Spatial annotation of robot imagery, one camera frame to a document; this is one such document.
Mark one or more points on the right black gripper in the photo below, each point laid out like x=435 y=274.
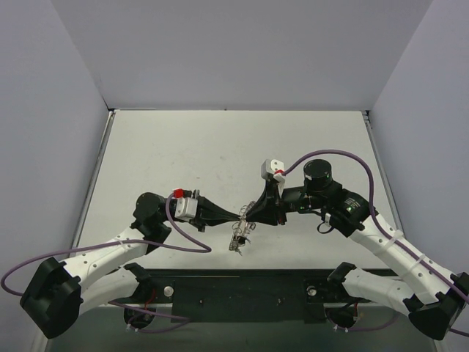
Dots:
x=276 y=207

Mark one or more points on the large silver keyring disc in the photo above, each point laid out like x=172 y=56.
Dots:
x=241 y=230

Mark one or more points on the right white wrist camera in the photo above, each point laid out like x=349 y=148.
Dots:
x=272 y=172

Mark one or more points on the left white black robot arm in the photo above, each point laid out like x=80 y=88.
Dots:
x=62 y=290

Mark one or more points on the aluminium front rail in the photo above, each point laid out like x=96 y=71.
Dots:
x=357 y=284

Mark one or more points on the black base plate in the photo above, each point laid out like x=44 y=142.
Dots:
x=244 y=295

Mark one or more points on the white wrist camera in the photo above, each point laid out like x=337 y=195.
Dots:
x=186 y=204
x=272 y=172

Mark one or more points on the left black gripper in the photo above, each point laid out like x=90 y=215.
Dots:
x=200 y=213

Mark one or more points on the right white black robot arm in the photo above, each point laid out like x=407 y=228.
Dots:
x=431 y=296

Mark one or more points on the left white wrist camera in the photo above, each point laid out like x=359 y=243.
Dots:
x=186 y=204

